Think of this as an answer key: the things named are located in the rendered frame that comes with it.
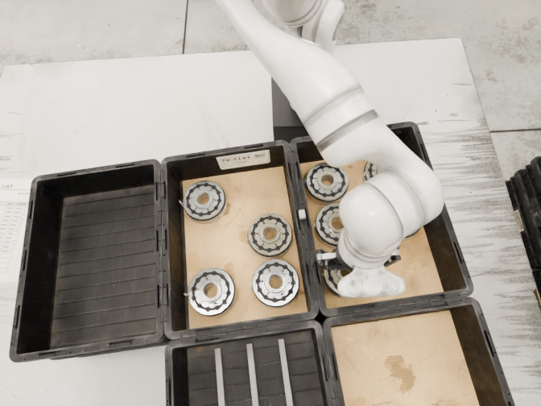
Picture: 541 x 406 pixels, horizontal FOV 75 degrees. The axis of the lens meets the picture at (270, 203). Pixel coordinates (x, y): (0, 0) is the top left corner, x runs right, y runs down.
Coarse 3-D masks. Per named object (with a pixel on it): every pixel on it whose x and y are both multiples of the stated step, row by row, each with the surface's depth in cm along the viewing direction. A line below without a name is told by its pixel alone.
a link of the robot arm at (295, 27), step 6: (318, 0) 55; (318, 6) 57; (312, 12) 56; (306, 18) 57; (312, 18) 59; (288, 24) 58; (294, 24) 58; (300, 24) 59; (294, 30) 74; (300, 30) 74; (300, 36) 76
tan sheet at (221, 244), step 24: (240, 192) 88; (264, 192) 88; (240, 216) 86; (288, 216) 85; (192, 240) 84; (216, 240) 84; (240, 240) 84; (192, 264) 82; (216, 264) 82; (240, 264) 82; (216, 288) 80; (240, 288) 80; (192, 312) 78; (240, 312) 78; (264, 312) 78; (288, 312) 77
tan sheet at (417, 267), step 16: (320, 160) 91; (304, 176) 89; (352, 176) 88; (320, 208) 86; (336, 224) 84; (416, 240) 82; (416, 256) 80; (432, 256) 80; (320, 272) 80; (400, 272) 79; (416, 272) 79; (432, 272) 79; (416, 288) 78; (432, 288) 77; (336, 304) 77; (352, 304) 77
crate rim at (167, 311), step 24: (264, 144) 82; (288, 144) 81; (288, 168) 79; (168, 216) 77; (168, 240) 74; (168, 264) 72; (168, 288) 71; (312, 288) 69; (168, 312) 69; (312, 312) 67; (168, 336) 67; (192, 336) 67
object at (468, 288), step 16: (400, 128) 82; (416, 128) 81; (304, 192) 77; (304, 208) 75; (304, 224) 74; (448, 224) 72; (464, 272) 69; (320, 288) 69; (464, 288) 68; (320, 304) 68; (368, 304) 67; (384, 304) 67; (400, 304) 67
